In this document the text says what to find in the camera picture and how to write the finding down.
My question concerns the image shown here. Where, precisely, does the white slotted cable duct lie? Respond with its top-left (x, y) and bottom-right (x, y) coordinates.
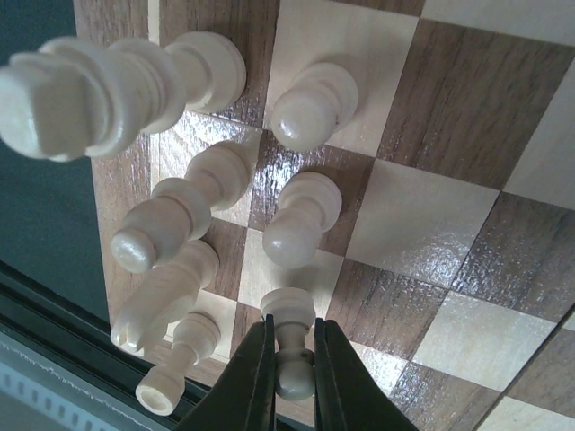
top-left (1, 364), bottom-right (150, 430)

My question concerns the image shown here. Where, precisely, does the wooden chess board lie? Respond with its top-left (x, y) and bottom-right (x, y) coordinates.
top-left (74, 1), bottom-right (574, 430)

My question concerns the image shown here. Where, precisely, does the light chess pawn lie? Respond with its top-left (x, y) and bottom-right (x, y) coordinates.
top-left (261, 287), bottom-right (316, 401)
top-left (270, 62), bottom-right (359, 152)
top-left (262, 172), bottom-right (342, 269)

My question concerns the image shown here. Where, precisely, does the black front rail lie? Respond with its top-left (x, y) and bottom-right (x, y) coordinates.
top-left (1, 264), bottom-right (305, 430)

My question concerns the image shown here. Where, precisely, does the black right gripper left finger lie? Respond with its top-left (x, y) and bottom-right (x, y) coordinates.
top-left (177, 315), bottom-right (276, 431)

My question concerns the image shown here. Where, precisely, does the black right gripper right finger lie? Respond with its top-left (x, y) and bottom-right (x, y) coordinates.
top-left (314, 318), bottom-right (413, 431)

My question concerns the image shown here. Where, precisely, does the light chess piece on board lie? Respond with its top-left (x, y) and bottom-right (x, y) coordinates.
top-left (111, 141), bottom-right (252, 273)
top-left (1, 31), bottom-right (246, 163)

